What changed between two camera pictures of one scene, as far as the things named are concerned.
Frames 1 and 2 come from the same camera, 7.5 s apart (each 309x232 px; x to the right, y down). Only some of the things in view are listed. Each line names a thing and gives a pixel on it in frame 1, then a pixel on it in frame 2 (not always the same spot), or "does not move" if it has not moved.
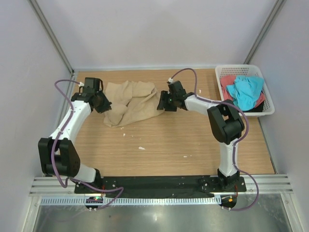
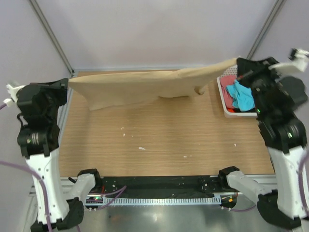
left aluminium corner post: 35,7 does not move
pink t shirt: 230,80 does not move
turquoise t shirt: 245,91 does not move
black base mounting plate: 161,187 does not move
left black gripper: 102,102 → 51,87
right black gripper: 165,102 → 252,70
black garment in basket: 259,108 does not move
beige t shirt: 130,101 → 102,91
